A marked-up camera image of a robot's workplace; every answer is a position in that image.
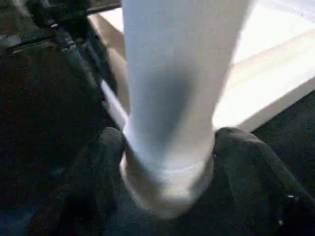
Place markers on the black mat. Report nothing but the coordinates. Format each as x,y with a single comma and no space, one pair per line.
39,98

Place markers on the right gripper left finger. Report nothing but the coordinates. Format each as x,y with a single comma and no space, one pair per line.
74,196

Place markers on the white plastic table top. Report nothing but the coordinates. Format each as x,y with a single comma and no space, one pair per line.
275,59

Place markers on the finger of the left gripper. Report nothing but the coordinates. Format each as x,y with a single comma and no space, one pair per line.
101,59
78,61

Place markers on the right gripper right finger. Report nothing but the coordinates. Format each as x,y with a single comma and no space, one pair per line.
266,187

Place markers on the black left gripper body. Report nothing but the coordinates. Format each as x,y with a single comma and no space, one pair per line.
74,10

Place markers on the white plastic table leg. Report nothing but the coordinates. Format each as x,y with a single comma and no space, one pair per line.
177,73

